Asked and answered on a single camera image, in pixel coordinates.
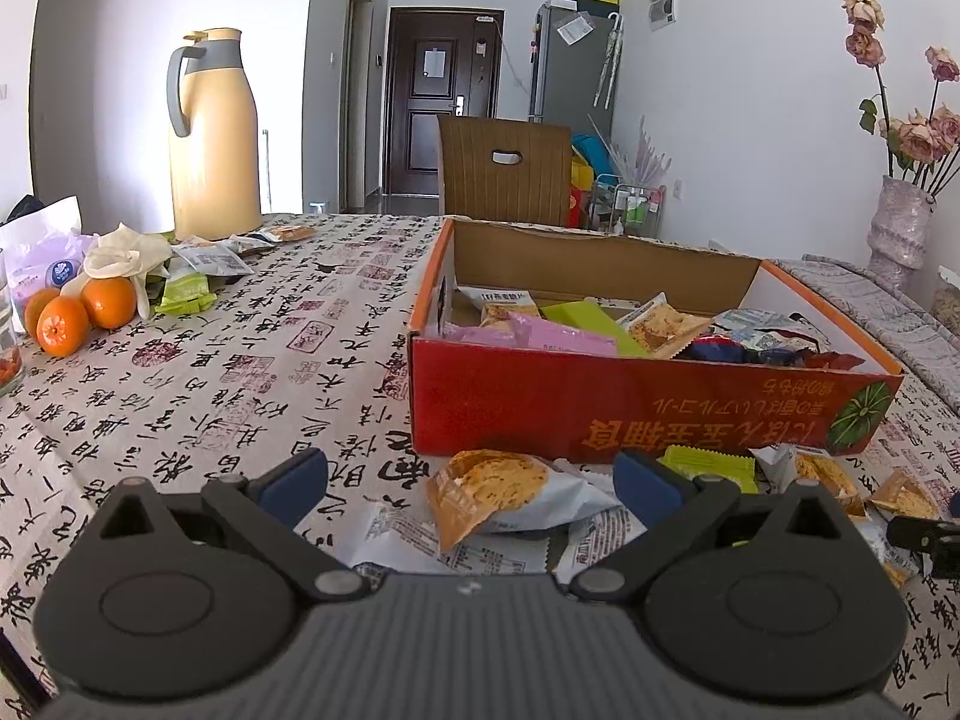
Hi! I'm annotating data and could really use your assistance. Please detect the clear jar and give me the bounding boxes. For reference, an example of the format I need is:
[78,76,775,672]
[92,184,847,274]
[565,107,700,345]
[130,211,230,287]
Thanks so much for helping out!
[930,264,960,331]

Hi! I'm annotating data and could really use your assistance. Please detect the white orange cookie packet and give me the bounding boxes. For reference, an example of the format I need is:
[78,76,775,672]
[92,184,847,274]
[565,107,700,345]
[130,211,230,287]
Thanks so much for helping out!
[750,444,867,518]

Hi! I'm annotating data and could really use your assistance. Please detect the white printed snack packet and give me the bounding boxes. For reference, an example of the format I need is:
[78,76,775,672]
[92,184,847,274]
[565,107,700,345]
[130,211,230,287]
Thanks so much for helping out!
[551,506,652,590]

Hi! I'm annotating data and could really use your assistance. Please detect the lime green packets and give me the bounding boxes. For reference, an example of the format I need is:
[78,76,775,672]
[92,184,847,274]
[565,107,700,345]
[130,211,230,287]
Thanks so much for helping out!
[154,270,215,316]

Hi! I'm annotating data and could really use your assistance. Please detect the white dark snack packet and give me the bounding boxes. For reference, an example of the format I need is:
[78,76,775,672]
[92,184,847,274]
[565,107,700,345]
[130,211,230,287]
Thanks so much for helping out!
[225,231,282,256]

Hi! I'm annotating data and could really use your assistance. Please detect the dark brown door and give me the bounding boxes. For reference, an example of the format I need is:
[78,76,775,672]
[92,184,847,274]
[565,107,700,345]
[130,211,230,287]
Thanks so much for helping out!
[384,6,505,196]

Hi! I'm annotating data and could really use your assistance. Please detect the white blue oat packet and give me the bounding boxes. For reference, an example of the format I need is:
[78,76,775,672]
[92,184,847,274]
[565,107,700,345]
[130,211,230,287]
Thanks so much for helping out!
[709,307,811,350]

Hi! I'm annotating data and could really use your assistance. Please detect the grey refrigerator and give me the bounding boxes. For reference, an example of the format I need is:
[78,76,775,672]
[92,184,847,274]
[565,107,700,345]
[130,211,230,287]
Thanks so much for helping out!
[530,1,623,125]

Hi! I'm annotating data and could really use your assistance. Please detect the white purple decorative branches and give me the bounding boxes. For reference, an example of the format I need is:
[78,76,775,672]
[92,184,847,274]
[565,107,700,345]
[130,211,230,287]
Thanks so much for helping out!
[589,114,672,185]

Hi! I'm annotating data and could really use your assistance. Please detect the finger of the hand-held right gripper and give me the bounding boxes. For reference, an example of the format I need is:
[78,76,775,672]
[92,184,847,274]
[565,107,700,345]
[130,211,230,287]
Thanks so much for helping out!
[885,491,960,578]

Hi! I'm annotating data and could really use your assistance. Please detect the cream rubber glove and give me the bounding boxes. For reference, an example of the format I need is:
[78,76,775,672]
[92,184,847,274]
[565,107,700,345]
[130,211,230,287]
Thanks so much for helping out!
[61,223,175,316]

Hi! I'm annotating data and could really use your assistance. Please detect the dried pink roses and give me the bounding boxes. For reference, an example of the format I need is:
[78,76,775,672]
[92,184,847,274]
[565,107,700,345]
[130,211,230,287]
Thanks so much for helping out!
[841,0,960,200]

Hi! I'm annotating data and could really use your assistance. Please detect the pale pink vase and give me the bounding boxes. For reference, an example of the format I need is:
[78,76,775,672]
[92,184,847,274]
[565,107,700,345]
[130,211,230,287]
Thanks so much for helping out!
[868,175,936,271]

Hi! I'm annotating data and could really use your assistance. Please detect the green white snack packet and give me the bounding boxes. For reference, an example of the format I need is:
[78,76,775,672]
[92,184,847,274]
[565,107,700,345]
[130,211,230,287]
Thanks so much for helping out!
[658,445,758,496]

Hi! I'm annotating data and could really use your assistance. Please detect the yellow thermos jug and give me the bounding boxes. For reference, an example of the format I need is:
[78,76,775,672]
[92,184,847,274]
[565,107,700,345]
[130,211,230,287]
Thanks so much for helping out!
[166,28,263,241]

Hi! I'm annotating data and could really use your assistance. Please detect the blue bag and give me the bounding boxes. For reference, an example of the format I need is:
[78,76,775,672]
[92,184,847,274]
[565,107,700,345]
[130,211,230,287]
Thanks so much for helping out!
[571,133,623,177]

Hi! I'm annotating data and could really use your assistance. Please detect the small orange snack packet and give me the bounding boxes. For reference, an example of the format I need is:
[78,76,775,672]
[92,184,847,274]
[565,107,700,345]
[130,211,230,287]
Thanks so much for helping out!
[866,469,942,522]

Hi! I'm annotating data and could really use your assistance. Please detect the grey quilted cloth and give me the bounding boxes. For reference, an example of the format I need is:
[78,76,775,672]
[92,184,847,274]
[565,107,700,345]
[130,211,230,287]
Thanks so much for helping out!
[772,253,960,417]

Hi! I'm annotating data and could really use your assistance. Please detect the orange mandarin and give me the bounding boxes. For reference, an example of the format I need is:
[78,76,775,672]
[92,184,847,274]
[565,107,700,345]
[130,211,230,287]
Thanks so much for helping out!
[36,296,89,357]
[24,287,61,335]
[80,277,137,329]

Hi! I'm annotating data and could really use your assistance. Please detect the white purple plastic bag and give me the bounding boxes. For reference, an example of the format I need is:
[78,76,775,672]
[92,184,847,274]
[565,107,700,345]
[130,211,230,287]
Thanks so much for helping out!
[0,195,95,335]

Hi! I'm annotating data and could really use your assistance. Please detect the grey printed snack packet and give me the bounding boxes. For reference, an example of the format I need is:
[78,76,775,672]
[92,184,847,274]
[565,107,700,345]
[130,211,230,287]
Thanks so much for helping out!
[171,236,254,278]

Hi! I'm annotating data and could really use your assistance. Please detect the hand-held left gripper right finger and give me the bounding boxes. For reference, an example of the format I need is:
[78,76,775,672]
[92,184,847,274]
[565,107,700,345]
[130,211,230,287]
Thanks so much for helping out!
[570,451,857,605]

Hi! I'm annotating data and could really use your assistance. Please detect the blue red candy wrapper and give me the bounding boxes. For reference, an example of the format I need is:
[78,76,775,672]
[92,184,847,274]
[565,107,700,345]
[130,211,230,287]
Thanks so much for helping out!
[686,334,751,362]

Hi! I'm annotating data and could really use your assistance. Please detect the red cardboard box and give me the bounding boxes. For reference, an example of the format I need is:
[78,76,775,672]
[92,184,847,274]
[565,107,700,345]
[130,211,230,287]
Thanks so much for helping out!
[407,216,905,462]

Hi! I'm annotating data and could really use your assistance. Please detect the white folded umbrella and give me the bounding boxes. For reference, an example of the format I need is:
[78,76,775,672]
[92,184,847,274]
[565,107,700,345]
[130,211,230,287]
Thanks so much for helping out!
[594,11,625,110]

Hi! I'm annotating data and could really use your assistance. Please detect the calligraphy printed tablecloth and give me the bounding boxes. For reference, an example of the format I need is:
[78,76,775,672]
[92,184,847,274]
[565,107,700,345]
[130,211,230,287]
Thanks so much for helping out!
[0,211,960,720]

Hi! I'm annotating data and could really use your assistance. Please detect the black bag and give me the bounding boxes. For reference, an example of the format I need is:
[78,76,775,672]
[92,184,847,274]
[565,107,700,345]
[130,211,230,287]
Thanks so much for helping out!
[4,193,46,226]

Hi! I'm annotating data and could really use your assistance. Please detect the wire storage rack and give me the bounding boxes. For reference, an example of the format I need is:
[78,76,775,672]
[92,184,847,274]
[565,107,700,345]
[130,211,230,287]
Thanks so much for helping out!
[589,176,667,237]

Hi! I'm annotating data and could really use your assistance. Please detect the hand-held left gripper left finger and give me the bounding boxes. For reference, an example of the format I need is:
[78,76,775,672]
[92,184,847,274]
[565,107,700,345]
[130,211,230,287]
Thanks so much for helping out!
[94,448,376,602]

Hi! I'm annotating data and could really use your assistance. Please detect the brown wooden chair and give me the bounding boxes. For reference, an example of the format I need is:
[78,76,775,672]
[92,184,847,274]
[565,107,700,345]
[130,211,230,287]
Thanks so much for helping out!
[436,115,575,227]

